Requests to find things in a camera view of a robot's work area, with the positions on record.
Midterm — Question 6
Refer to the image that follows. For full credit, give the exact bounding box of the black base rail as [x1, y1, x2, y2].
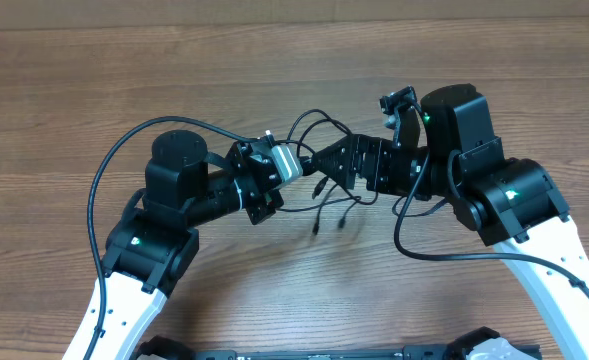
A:
[131, 327, 543, 360]

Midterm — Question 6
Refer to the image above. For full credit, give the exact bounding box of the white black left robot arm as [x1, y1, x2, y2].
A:
[64, 130, 302, 359]

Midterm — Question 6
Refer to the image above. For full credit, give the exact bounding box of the black USB cable metal plug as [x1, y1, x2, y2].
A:
[286, 108, 363, 230]

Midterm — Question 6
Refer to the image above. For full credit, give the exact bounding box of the black USB cable blue plug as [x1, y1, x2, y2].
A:
[277, 183, 379, 236]

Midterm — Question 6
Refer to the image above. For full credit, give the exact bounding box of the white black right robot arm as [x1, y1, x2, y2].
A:
[311, 84, 589, 359]

